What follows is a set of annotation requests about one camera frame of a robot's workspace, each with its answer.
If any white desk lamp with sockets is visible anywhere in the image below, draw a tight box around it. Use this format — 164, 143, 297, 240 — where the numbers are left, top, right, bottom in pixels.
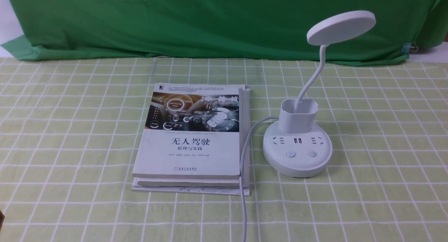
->
263, 10, 376, 178

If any teal binder clip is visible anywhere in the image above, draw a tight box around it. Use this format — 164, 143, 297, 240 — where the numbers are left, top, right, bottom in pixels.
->
400, 42, 419, 56

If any middle white book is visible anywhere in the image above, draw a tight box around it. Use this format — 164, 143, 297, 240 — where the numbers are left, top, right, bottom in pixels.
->
137, 86, 249, 188

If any white lamp power cable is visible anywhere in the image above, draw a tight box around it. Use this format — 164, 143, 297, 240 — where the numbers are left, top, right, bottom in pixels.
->
239, 116, 280, 242

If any bottom book circuit pattern cover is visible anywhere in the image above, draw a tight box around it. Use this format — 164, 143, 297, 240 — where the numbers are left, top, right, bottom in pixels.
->
132, 88, 251, 196

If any green backdrop cloth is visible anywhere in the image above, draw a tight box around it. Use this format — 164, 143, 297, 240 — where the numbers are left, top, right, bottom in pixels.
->
1, 0, 447, 66

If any top book white cover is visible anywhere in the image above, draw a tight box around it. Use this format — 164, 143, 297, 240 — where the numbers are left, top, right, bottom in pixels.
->
132, 83, 246, 179

